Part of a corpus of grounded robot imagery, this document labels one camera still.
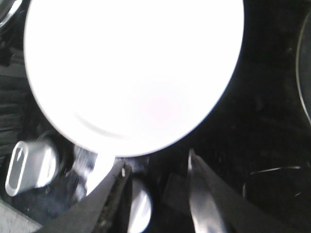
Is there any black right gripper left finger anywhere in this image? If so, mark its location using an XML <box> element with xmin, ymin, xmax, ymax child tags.
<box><xmin>36</xmin><ymin>160</ymin><xmax>131</xmax><ymax>233</ymax></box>

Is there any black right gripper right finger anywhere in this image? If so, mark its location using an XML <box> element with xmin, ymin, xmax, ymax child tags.
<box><xmin>188</xmin><ymin>149</ymin><xmax>297</xmax><ymax>233</ymax></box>

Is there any white plate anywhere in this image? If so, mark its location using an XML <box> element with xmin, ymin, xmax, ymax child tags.
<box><xmin>24</xmin><ymin>0</ymin><xmax>244</xmax><ymax>157</ymax></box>

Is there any right silver stove knob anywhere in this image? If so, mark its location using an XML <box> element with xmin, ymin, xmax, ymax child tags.
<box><xmin>127</xmin><ymin>179</ymin><xmax>153</xmax><ymax>233</ymax></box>

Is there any silver stove knob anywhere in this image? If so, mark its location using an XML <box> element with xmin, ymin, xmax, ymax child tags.
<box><xmin>5</xmin><ymin>139</ymin><xmax>60</xmax><ymax>197</ymax></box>
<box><xmin>127</xmin><ymin>179</ymin><xmax>153</xmax><ymax>233</ymax></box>

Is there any right black pan support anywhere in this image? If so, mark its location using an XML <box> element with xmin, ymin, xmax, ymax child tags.
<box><xmin>161</xmin><ymin>173</ymin><xmax>190</xmax><ymax>216</ymax></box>

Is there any black glass gas hob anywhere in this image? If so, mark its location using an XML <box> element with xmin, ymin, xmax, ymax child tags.
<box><xmin>0</xmin><ymin>0</ymin><xmax>311</xmax><ymax>233</ymax></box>

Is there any left silver stove knob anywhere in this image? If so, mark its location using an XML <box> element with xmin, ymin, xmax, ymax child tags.
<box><xmin>5</xmin><ymin>139</ymin><xmax>60</xmax><ymax>197</ymax></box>

